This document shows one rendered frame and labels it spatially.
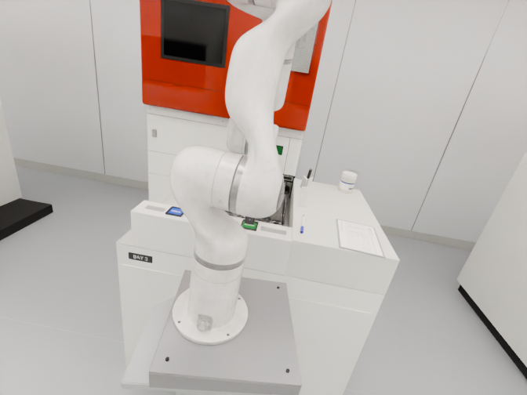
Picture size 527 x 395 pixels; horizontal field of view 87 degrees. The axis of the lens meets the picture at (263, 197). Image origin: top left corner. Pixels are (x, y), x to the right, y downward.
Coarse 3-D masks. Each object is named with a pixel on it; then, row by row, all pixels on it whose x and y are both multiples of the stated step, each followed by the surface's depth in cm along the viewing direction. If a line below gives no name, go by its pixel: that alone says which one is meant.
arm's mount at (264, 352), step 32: (256, 288) 82; (256, 320) 72; (288, 320) 74; (160, 352) 59; (192, 352) 61; (224, 352) 62; (256, 352) 64; (288, 352) 65; (160, 384) 57; (192, 384) 57; (224, 384) 58; (256, 384) 58; (288, 384) 58
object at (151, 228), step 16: (144, 208) 96; (160, 208) 98; (144, 224) 94; (160, 224) 94; (176, 224) 93; (240, 224) 95; (272, 224) 99; (144, 240) 97; (160, 240) 96; (176, 240) 95; (192, 240) 95; (256, 240) 92; (272, 240) 91; (288, 240) 91; (192, 256) 97; (256, 256) 94; (272, 256) 94; (288, 256) 93; (272, 272) 96
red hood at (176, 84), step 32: (160, 0) 118; (192, 0) 116; (224, 0) 115; (160, 32) 123; (192, 32) 121; (224, 32) 120; (320, 32) 116; (160, 64) 128; (192, 64) 127; (224, 64) 125; (160, 96) 134; (192, 96) 132; (224, 96) 130; (288, 96) 127; (288, 128) 133
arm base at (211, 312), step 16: (192, 272) 63; (208, 272) 59; (224, 272) 59; (240, 272) 63; (192, 288) 64; (208, 288) 61; (224, 288) 61; (176, 304) 70; (192, 304) 65; (208, 304) 62; (224, 304) 64; (240, 304) 74; (176, 320) 66; (192, 320) 66; (208, 320) 64; (224, 320) 66; (240, 320) 70; (192, 336) 63; (208, 336) 64; (224, 336) 64
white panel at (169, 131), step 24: (168, 120) 143; (192, 120) 141; (216, 120) 140; (168, 144) 148; (192, 144) 146; (216, 144) 145; (288, 144) 141; (168, 168) 153; (288, 168) 146; (288, 192) 152
